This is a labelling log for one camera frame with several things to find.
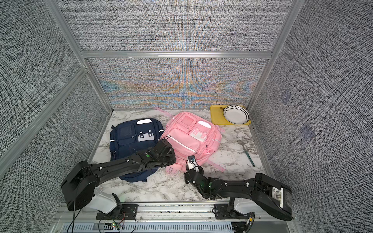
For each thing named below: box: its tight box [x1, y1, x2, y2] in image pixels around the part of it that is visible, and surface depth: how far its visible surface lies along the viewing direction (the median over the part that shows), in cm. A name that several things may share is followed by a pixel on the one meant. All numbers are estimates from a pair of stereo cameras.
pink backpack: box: [153, 107, 226, 174], surface depth 98 cm
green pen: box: [244, 149, 256, 168], surface depth 94 cm
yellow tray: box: [209, 104, 252, 126], surface depth 119 cm
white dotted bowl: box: [223, 105, 251, 125], surface depth 117 cm
